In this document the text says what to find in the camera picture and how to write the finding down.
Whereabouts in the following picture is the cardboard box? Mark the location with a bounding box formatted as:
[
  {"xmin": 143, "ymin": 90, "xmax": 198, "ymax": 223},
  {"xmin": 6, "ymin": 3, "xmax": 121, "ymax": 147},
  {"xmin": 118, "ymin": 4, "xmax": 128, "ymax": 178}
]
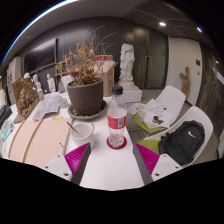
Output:
[{"xmin": 94, "ymin": 54, "xmax": 118, "ymax": 98}]

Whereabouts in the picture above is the thin dark stir stick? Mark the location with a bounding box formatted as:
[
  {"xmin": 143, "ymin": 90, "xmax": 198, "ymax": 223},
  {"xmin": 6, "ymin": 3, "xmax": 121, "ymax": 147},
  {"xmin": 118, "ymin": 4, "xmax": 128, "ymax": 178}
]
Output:
[{"xmin": 66, "ymin": 121, "xmax": 83, "ymax": 138}]

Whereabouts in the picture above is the flat round red coaster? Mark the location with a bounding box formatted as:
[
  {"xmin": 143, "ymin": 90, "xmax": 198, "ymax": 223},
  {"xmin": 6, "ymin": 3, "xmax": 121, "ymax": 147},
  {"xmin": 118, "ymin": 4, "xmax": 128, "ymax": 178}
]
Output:
[{"xmin": 106, "ymin": 135, "xmax": 128, "ymax": 151}]

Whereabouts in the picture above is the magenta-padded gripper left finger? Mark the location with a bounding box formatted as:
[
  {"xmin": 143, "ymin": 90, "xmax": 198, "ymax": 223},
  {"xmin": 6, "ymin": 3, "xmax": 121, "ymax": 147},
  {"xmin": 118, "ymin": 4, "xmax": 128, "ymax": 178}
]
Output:
[{"xmin": 42, "ymin": 142, "xmax": 92, "ymax": 186}]

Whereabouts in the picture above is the grey plant saucer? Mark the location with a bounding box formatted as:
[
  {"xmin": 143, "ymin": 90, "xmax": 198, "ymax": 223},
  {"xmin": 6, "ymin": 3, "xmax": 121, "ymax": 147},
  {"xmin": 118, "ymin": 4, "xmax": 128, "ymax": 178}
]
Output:
[{"xmin": 67, "ymin": 99, "xmax": 108, "ymax": 121}]

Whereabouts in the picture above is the white torso statue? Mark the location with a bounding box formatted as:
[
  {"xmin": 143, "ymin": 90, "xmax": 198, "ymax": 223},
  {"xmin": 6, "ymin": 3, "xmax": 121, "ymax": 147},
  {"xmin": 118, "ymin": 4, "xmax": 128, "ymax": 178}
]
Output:
[{"xmin": 116, "ymin": 43, "xmax": 144, "ymax": 104}]

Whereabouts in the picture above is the small white jar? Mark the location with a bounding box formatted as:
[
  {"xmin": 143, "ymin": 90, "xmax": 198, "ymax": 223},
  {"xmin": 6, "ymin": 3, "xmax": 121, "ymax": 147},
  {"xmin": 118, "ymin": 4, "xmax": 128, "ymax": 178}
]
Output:
[{"xmin": 59, "ymin": 96, "xmax": 70, "ymax": 109}]

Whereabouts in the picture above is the wooden easel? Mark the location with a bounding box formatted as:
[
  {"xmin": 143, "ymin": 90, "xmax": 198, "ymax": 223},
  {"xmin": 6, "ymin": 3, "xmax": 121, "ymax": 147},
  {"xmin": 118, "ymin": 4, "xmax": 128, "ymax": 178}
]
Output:
[{"xmin": 54, "ymin": 59, "xmax": 69, "ymax": 86}]

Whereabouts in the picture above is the small white figurine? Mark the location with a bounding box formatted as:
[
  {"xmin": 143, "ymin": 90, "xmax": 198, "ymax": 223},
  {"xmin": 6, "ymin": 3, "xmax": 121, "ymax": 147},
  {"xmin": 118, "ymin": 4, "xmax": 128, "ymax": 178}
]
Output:
[{"xmin": 46, "ymin": 73, "xmax": 57, "ymax": 94}]

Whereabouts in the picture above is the white plastic chair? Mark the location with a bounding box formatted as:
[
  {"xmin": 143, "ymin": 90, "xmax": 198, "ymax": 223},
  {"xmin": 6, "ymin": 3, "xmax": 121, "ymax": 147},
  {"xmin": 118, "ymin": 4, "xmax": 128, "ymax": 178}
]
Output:
[
  {"xmin": 136, "ymin": 105, "xmax": 214, "ymax": 168},
  {"xmin": 128, "ymin": 85, "xmax": 187, "ymax": 133},
  {"xmin": 60, "ymin": 74, "xmax": 74, "ymax": 93}
]

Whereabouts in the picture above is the plastic-wrapped newspaper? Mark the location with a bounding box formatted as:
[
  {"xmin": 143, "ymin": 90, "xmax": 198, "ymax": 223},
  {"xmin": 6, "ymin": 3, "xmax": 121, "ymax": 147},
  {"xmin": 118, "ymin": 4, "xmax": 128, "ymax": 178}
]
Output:
[{"xmin": 32, "ymin": 92, "xmax": 62, "ymax": 121}]

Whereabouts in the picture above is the white cabinet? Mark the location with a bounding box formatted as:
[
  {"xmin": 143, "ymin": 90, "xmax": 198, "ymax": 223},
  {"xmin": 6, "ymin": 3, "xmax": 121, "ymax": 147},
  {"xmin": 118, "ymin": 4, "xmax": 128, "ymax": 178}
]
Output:
[{"xmin": 6, "ymin": 56, "xmax": 23, "ymax": 98}]

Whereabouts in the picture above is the wooden figure sculpture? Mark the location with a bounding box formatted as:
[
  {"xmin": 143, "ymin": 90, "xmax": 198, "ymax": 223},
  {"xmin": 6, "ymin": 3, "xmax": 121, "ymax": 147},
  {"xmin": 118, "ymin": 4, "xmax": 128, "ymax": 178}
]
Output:
[{"xmin": 179, "ymin": 65, "xmax": 191, "ymax": 101}]

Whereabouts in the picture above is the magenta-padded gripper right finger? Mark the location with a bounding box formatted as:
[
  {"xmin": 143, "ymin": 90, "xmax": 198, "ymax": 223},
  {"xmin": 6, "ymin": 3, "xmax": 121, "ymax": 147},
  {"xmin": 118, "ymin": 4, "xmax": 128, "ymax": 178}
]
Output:
[{"xmin": 132, "ymin": 142, "xmax": 184, "ymax": 186}]

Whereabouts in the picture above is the clear plastic bottle red label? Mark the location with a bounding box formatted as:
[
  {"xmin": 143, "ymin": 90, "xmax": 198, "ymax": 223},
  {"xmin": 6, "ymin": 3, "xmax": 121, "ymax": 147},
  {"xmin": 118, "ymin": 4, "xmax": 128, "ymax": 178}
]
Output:
[{"xmin": 106, "ymin": 85, "xmax": 128, "ymax": 149}]

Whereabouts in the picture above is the dark pot with dried plant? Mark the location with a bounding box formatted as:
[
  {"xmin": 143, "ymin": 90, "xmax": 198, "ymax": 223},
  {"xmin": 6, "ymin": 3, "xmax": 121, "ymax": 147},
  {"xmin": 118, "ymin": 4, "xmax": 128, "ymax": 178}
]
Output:
[{"xmin": 54, "ymin": 24, "xmax": 119, "ymax": 117}]

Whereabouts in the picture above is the black wall screen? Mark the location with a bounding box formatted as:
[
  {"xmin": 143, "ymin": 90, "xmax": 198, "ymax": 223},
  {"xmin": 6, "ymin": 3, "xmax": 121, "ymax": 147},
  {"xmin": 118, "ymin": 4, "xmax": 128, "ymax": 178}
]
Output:
[{"xmin": 22, "ymin": 38, "xmax": 58, "ymax": 74}]

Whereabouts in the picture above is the white cup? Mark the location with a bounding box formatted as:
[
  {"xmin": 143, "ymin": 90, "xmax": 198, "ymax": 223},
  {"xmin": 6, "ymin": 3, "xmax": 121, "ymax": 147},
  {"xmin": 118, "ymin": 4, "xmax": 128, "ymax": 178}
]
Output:
[{"xmin": 70, "ymin": 121, "xmax": 96, "ymax": 148}]

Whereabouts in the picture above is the carved wooden sculpture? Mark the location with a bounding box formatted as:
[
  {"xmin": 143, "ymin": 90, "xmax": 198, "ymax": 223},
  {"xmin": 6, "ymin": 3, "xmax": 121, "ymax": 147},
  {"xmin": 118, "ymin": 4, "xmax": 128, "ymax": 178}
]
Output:
[{"xmin": 12, "ymin": 78, "xmax": 40, "ymax": 124}]

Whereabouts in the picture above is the brown cardboard board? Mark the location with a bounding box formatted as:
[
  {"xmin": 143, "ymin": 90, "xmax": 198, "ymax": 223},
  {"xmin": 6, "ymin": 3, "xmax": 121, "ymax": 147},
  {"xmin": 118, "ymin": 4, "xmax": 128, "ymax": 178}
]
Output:
[
  {"xmin": 7, "ymin": 119, "xmax": 43, "ymax": 161},
  {"xmin": 22, "ymin": 118, "xmax": 74, "ymax": 169}
]

